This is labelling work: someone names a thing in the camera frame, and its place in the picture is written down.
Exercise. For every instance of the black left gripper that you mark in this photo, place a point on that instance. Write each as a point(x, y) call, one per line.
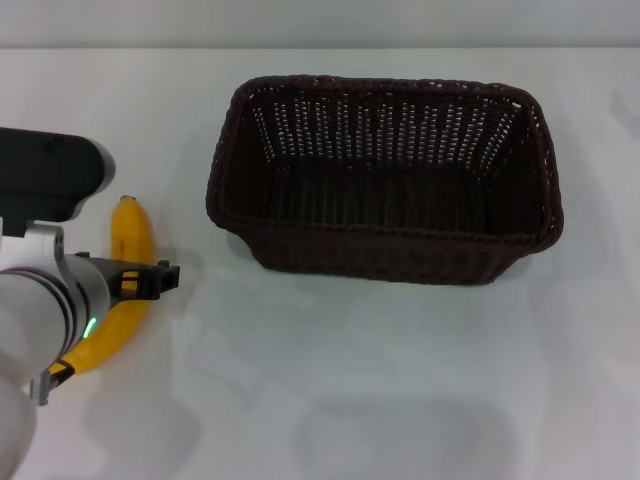
point(107, 280)

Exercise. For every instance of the yellow banana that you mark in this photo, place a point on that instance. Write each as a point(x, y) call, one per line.
point(130, 225)

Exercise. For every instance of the dark brown woven basket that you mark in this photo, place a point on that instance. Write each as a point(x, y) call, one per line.
point(400, 260)

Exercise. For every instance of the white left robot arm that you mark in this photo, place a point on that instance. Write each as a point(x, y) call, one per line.
point(30, 325)

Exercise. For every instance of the silver camera mount bracket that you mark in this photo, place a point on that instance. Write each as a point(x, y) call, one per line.
point(35, 245)

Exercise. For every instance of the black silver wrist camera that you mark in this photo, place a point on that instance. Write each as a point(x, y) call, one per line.
point(45, 175)

